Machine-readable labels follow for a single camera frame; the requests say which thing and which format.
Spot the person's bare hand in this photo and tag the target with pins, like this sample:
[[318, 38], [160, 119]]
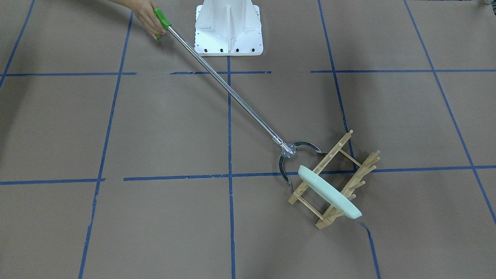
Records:
[[144, 12]]

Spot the green handled reacher grabber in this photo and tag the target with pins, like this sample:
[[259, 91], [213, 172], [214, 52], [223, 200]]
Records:
[[288, 150]]

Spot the light green plate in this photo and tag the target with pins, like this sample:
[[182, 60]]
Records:
[[329, 193]]

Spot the wooden dish rack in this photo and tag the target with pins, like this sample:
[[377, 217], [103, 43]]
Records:
[[327, 214]]

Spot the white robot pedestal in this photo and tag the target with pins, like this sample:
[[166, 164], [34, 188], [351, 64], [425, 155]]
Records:
[[228, 27]]

